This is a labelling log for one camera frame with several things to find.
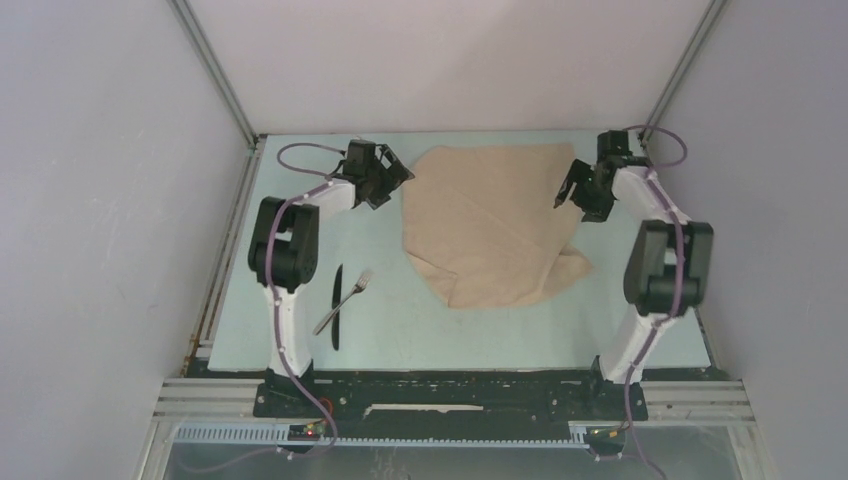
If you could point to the white slotted cable duct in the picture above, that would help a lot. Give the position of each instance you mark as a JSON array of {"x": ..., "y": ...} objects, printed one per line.
[{"x": 282, "y": 435}]

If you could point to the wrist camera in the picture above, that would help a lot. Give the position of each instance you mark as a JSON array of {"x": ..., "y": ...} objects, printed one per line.
[
  {"x": 612, "y": 143},
  {"x": 359, "y": 157}
]

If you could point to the aluminium frame rail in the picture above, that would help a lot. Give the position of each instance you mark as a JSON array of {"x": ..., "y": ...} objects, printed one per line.
[{"x": 668, "y": 403}]

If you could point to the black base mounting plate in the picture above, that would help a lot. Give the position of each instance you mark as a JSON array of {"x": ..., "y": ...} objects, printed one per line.
[{"x": 476, "y": 405}]

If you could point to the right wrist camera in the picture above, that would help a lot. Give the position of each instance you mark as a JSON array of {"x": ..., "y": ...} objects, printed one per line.
[{"x": 612, "y": 143}]

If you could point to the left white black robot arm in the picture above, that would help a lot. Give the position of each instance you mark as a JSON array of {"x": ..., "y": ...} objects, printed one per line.
[{"x": 284, "y": 248}]

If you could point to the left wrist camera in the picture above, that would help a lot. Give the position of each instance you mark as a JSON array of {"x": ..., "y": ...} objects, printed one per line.
[{"x": 359, "y": 157}]

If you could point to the silver fork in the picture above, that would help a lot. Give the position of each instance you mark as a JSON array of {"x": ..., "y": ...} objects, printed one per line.
[{"x": 358, "y": 288}]

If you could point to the beige cloth napkin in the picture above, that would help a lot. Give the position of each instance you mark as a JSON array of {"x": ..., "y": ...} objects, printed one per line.
[{"x": 481, "y": 227}]

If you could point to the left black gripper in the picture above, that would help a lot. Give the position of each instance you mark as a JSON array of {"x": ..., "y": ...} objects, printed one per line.
[{"x": 394, "y": 175}]

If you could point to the black knife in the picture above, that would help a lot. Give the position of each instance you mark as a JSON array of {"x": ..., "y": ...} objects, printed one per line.
[{"x": 336, "y": 300}]

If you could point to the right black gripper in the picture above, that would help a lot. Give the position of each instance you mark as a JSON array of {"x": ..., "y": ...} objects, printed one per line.
[{"x": 599, "y": 211}]

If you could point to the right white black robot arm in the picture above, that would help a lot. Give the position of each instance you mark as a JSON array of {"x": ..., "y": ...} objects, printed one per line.
[{"x": 667, "y": 270}]

